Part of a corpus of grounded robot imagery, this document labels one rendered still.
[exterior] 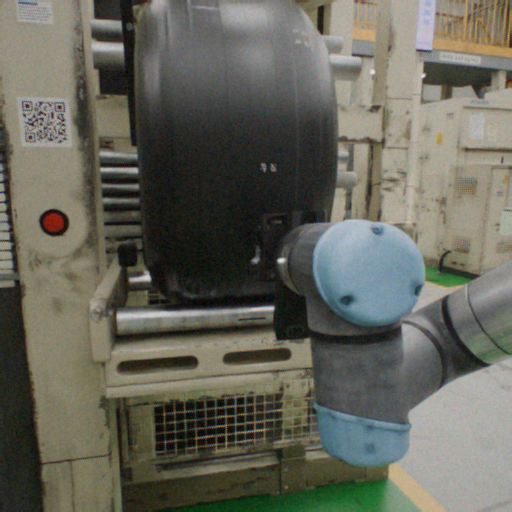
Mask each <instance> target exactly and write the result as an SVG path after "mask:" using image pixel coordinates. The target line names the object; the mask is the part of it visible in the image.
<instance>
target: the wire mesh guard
mask: <svg viewBox="0 0 512 512"><path fill-rule="evenodd" d="M383 224H388V225H391V226H394V227H396V228H401V230H402V228H413V232H412V238H411V239H412V241H413V242H414V243H416V245H417V246H418V233H419V224H420V223H419V222H386V223H383ZM108 241H109V243H112V247H110V248H109V254H113V255H114V254H118V253H116V248H115V247H114V246H113V243H115V237H108ZM136 293H137V295H128V296H137V306H128V307H145V306H138V296H147V299H148V295H159V305H149V299H148V305H146V306H164V305H160V295H161V294H160V293H159V294H148V291H147V295H138V292H136ZM304 381H312V388H308V389H312V396H313V389H314V388H313V381H314V380H313V379H312V380H304ZM294 382H302V389H299V390H302V399H294V391H298V390H294ZM282 383H283V391H278V393H283V410H277V411H283V418H280V419H283V436H276V437H283V440H274V438H276V437H274V429H282V428H274V420H280V419H274V412H277V411H274V402H282V401H274V394H278V393H274V384H282ZM282 383H271V384H273V393H267V394H273V401H272V402H273V411H267V412H273V419H271V420H273V429H265V421H271V420H265V413H267V412H265V403H272V402H265V395H267V394H265V385H271V384H265V383H264V384H261V385H264V394H257V395H264V402H263V403H264V412H257V413H264V420H262V421H264V430H256V431H264V438H259V439H264V443H257V444H255V440H259V439H255V422H262V421H255V414H257V413H255V404H263V403H255V396H256V395H255V386H261V385H255V384H254V385H250V386H254V395H247V396H254V403H253V404H254V413H248V414H254V421H252V422H254V431H247V432H254V439H250V440H254V444H249V445H246V442H250V440H246V433H247V432H246V423H252V422H246V415H248V414H246V405H252V404H246V397H247V396H246V387H250V386H246V385H245V386H239V387H245V396H236V388H239V387H236V386H235V387H229V388H235V397H226V389H229V388H226V387H225V388H217V389H225V398H216V390H217V389H216V388H215V389H207V390H215V399H206V392H207V390H206V388H204V390H196V392H204V400H196V395H195V401H185V393H196V392H195V389H194V392H185V390H184V393H175V392H174V394H164V393H163V395H153V394H152V396H143V395H142V397H131V396H130V398H126V397H118V408H119V425H120V441H121V458H122V469H129V468H131V467H138V466H147V465H155V464H164V463H171V462H180V461H188V460H197V459H204V458H213V457H216V456H221V455H230V454H237V453H246V452H254V451H262V450H270V449H279V448H287V447H295V446H303V445H312V444H320V443H321V442H320V436H319V435H317V436H308V437H302V434H309V433H302V426H308V424H302V417H307V416H311V423H309V424H311V434H312V433H318V432H312V424H316V425H318V423H312V416H317V415H312V407H314V406H312V398H303V390H308V389H303V379H302V381H294V380H292V382H282ZM284 383H292V390H288V391H292V400H284V393H287V391H284ZM175 394H184V402H175ZM164 395H174V403H164ZM153 396H163V404H153ZM143 397H152V405H143ZM236 397H245V404H243V405H245V414H238V415H245V422H244V423H245V432H238V433H245V440H242V442H245V445H241V446H236V443H242V442H236V434H238V433H236V424H244V423H236V416H238V415H236V406H243V405H236ZM131 398H142V407H133V408H142V414H143V408H144V407H152V411H153V405H163V410H164V404H174V413H183V412H184V418H185V412H194V411H195V419H191V420H195V429H188V430H197V429H205V436H202V437H205V446H198V447H205V450H198V451H197V448H198V447H197V438H202V437H197V434H196V437H194V438H196V447H190V448H196V451H190V452H181V453H177V450H181V449H185V450H186V449H190V448H186V439H194V438H186V431H188V430H186V421H191V420H181V421H176V414H175V421H172V422H165V414H174V413H165V412H164V414H155V412H153V415H144V414H143V416H133V417H132V409H133V408H132V400H131V408H126V399H131ZM226 398H235V405H233V406H235V415H229V416H235V423H234V424H235V433H230V434H235V442H233V443H235V446H232V447H227V444H233V443H227V435H229V434H227V426H234V424H227V417H229V416H227V414H226V416H219V417H226V424H225V426H226V434H220V435H226V443H225V444H226V447H224V448H217V445H225V444H217V438H216V445H207V437H212V436H220V435H212V436H207V428H215V432H216V427H225V426H216V418H219V417H216V409H224V407H233V406H226ZM216 399H225V406H224V407H216ZM303 399H311V406H305V407H311V415H307V416H302V415H301V416H299V417H301V424H300V426H301V434H291V435H284V428H291V427H292V429H294V427H300V426H294V418H298V417H294V410H296V409H302V412H303V409H305V407H303ZM206 400H215V407H213V409H215V417H210V418H215V427H207V419H210V418H207V410H213V409H203V410H206V418H200V419H206V420H205V428H197V429H196V420H200V419H196V411H203V410H196V401H204V405H206ZM294 400H302V407H296V409H295V408H294ZM284 401H292V408H286V410H292V417H289V418H292V426H291V427H284V419H289V418H284V411H286V410H284ZM185 402H195V410H194V411H185ZM175 403H184V411H183V412H175ZM126 409H131V417H127V415H126ZM155 415H164V422H162V424H154V419H155ZM144 416H153V424H152V425H144ZM134 417H143V426H133V418H134ZM127 418H132V427H127ZM182 421H185V430H179V431H185V439H176V432H179V431H176V422H182ZM173 422H175V431H169V432H165V424H173ZM163 424H164V432H161V433H164V435H165V433H170V432H175V441H167V442H176V441H185V448H181V449H177V443H176V449H173V450H176V453H172V454H166V451H172V450H166V443H167V442H166V437H165V442H159V443H165V450H164V451H165V454H164V456H155V452H164V451H155V444H159V443H155V441H156V434H161V433H154V425H163ZM144 426H153V433H151V434H154V443H149V444H154V452H147V453H154V456H155V457H147V458H146V456H145V458H138V461H135V462H129V458H128V454H129V450H128V447H132V446H133V452H134V446H141V445H144V453H138V455H147V453H145V445H149V444H145V435H151V434H144ZM134 427H143V434H142V435H133V428H134ZM127 428H132V436H128V432H127ZM265 430H273V437H267V438H273V442H266V443H265V439H267V438H265ZM143 435H144V444H141V445H134V436H143ZM293 435H301V437H300V438H293ZM284 436H291V439H284ZM130 437H133V445H131V446H128V438H130ZM207 446H216V448H215V449H207Z"/></svg>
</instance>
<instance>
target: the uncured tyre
mask: <svg viewBox="0 0 512 512"><path fill-rule="evenodd" d="M183 5H188V6H202V7H217V9H231V10H232V11H227V10H212V9H198V7H184V6H183ZM289 26H292V27H298V28H300V29H303V30H306V31H309V34H310V39H311V44H312V48H313V50H311V49H307V48H304V47H301V46H294V42H293V37H292V32H290V27H289ZM134 93H135V126H136V151H138V172H139V190H140V206H141V221H142V233H143V244H144V253H145V259H146V264H147V268H148V273H149V278H150V282H152V287H153V288H154V289H155V290H156V291H157V292H159V293H160V294H161V295H162V296H164V297H165V298H166V299H167V300H169V301H171V302H172V303H175V305H176V304H182V303H200V302H218V301H236V300H254V299H272V298H275V288H277V282H264V281H259V280H257V277H250V276H247V275H246V264H250V261H251V260H253V259H254V257H255V234H254V216H255V215H262V213H288V211H321V210H325V223H331V218H332V212H333V206H334V200H335V191H336V183H337V170H338V142H339V135H338V108H337V96H336V88H335V80H334V75H333V70H332V64H331V60H330V56H329V53H328V49H327V46H326V44H324V42H323V39H322V36H321V35H320V33H319V32H318V30H317V29H316V27H315V26H314V25H313V23H312V21H311V19H310V18H309V17H308V15H306V14H305V13H304V11H303V10H302V8H301V6H300V5H299V4H298V3H297V2H295V1H293V0H149V1H148V2H147V3H146V4H144V5H143V6H142V7H141V8H140V9H139V12H138V20H137V30H136V38H135V49H134ZM259 158H279V176H257V166H259Z"/></svg>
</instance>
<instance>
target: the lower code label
mask: <svg viewBox="0 0 512 512"><path fill-rule="evenodd" d="M16 100H18V111H19V121H20V133H21V144H22V146H34V147H72V143H71V129H70V115H69V101H68V98H42V97H16Z"/></svg>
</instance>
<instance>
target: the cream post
mask: <svg viewBox="0 0 512 512"><path fill-rule="evenodd" d="M30 1H45V2H51V5H52V18H54V24H45V23H29V22H18V18H17V7H16V0H0V109H1V115H2V120H3V130H4V139H5V148H6V158H7V170H8V182H9V192H10V202H12V212H13V223H14V232H15V243H16V254H17V263H18V273H19V280H20V289H21V303H22V314H23V325H24V334H26V345H27V356H28V365H29V376H30V386H31V396H32V407H33V417H34V427H35V437H36V448H37V458H38V468H39V479H40V488H41V499H42V510H43V512H122V504H121V488H120V471H119V455H118V438H117V422H116V406H115V398H106V384H105V374H104V363H93V361H92V355H91V341H90V327H89V312H88V306H89V302H90V301H91V299H92V297H93V295H94V293H95V292H96V290H97V288H98V285H100V283H102V281H103V279H104V277H105V275H106V274H107V258H106V242H105V226H104V209H103V193H101V176H100V160H99V144H98V127H97V111H96V95H95V78H94V69H93V62H92V45H91V28H90V12H89V0H30ZM16 97H42V98H68V101H69V115H70V129H71V143H72V147H34V146H22V144H21V133H20V121H19V111H18V100H16ZM49 214H59V215H60V216H62V219H63V220H64V226H63V228H62V229H61V230H60V231H57V232H52V231H49V230H48V229H47V228H46V227H45V225H44V221H45V217H46V216H47V215H49Z"/></svg>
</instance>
